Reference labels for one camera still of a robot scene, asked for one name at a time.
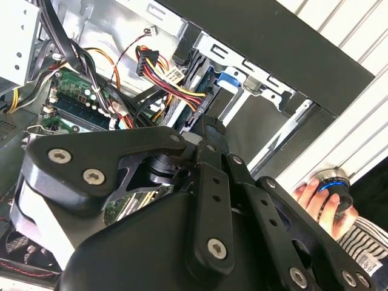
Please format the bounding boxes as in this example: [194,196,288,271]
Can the multicoloured power wire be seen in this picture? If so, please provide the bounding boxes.
[135,44,210,113]

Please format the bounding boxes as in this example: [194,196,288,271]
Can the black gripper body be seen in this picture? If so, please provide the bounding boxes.
[57,153,376,291]

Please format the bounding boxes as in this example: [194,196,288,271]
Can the hard disk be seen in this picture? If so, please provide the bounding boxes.
[163,50,243,131]

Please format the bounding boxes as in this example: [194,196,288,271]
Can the round black tool blue ring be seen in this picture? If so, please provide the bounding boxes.
[309,168,355,225]

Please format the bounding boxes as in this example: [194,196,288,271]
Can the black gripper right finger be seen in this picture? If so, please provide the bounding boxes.
[226,153,377,291]

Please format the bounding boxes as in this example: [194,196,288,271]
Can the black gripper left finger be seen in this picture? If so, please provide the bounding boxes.
[8,116,237,276]

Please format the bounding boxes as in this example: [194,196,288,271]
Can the person's hand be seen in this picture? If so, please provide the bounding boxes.
[292,178,361,241]

